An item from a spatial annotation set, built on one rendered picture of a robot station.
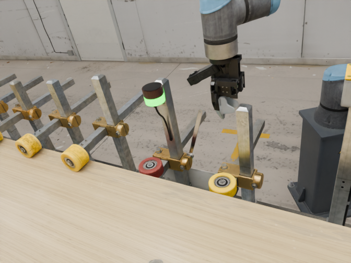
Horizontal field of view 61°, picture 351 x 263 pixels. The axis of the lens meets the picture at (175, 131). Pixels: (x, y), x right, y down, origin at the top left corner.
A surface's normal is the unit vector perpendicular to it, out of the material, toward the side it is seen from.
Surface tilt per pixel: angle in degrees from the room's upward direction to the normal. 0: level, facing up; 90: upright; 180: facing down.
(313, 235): 0
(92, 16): 90
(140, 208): 0
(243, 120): 90
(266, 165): 0
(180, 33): 90
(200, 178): 90
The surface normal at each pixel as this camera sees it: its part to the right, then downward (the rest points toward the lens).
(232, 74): -0.46, 0.57
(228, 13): 0.46, 0.44
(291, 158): -0.17, -0.81
